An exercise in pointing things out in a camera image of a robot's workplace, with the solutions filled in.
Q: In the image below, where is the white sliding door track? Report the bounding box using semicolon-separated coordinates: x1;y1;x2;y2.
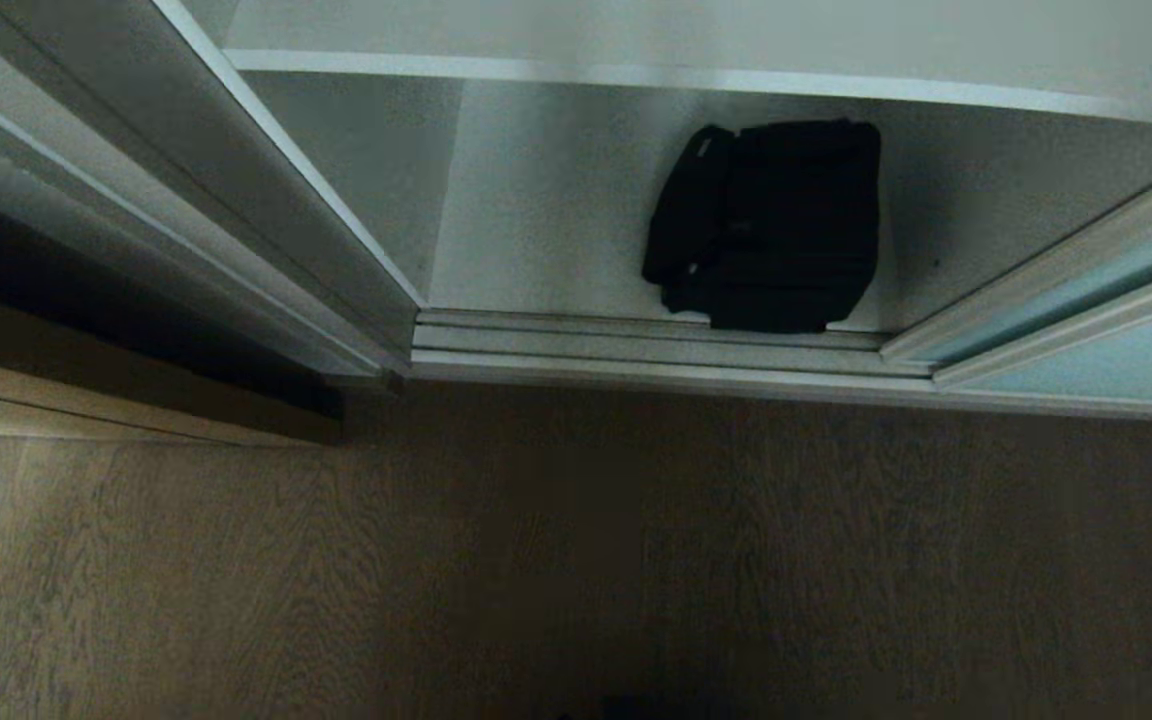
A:
408;308;937;385

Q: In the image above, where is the white wardrobe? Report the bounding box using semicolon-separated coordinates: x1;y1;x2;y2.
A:
0;0;1152;421

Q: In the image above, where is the white wardrobe shelf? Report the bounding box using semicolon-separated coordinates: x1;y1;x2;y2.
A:
221;0;1152;127

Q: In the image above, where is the glass sliding wardrobe door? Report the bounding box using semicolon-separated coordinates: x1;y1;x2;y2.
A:
879;146;1152;406

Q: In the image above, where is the black fabric bag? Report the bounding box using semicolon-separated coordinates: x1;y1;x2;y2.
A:
641;118;883;334

